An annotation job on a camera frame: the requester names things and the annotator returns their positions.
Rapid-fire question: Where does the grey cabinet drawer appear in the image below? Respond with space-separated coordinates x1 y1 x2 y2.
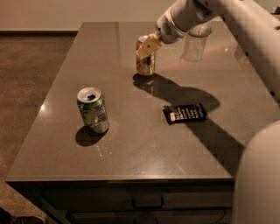
42 184 235 212

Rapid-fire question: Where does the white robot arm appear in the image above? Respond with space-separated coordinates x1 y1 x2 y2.
136 0 280 224

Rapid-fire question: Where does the orange soda can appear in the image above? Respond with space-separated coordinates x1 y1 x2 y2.
136 35 156 76

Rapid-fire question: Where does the green soda can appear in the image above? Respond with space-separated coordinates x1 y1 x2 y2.
77 87 109 135

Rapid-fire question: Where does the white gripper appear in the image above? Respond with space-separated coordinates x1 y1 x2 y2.
136 6 186 60

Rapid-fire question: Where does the black snack bar wrapper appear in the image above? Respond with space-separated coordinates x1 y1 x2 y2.
163 103 207 124

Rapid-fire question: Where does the black drawer handle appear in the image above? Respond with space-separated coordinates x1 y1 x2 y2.
132 194 164 210

